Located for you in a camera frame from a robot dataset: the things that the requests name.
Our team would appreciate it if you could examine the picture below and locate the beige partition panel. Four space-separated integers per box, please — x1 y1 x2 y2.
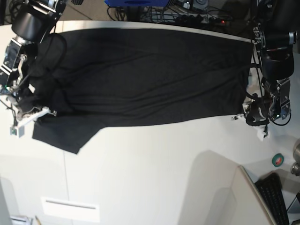
230 165 276 225

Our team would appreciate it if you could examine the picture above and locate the black t-shirt with colourful print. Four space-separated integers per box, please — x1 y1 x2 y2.
30 29 252 154

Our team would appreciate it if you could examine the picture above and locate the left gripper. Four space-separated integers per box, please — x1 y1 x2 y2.
231 99 270 127

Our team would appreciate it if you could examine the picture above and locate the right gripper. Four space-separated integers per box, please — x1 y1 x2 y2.
9 94 57 128

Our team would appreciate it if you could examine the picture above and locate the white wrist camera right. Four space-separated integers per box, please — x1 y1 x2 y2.
10 126 25 138

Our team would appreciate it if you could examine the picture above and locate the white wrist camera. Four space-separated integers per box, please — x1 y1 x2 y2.
10 126 25 138
255 126 270 142

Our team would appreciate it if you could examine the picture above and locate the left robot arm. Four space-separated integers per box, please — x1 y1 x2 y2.
243 0 300 127

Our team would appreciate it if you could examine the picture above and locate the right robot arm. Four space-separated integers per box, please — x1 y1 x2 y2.
0 0 67 131

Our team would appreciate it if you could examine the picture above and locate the green tape roll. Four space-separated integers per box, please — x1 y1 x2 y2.
271 153 285 167

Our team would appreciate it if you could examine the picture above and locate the black power strip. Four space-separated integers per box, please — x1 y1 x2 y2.
174 15 226 25

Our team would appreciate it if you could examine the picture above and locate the white cable slot cover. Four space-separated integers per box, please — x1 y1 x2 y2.
41 197 100 223

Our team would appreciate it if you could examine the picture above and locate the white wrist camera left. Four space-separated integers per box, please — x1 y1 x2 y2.
255 126 270 142

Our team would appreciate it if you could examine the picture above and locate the silver metal cylinder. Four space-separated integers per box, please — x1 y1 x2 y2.
291 141 300 177

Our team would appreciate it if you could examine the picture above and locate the black keyboard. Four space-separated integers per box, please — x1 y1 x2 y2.
255 172 289 225

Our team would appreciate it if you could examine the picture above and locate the blue box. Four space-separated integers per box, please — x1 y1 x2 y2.
104 0 169 7

